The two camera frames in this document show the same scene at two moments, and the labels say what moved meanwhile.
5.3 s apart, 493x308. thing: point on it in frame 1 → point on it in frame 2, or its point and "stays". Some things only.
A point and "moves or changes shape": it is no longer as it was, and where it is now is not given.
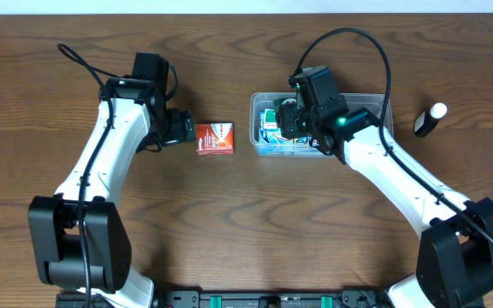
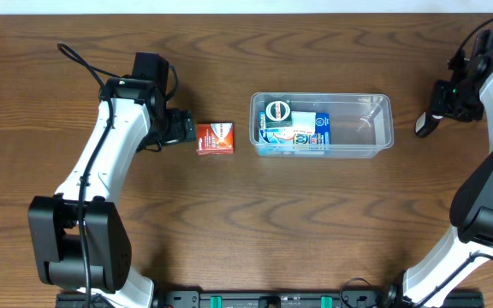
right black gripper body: (284, 118) → (443, 101)
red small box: (215, 139) stays
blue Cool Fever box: (271, 136) stays
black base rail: (244, 299) stays
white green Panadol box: (270, 119) moves or changes shape
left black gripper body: (185, 128) stays
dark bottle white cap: (429, 119) stays
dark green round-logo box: (283, 101) moves or changes shape
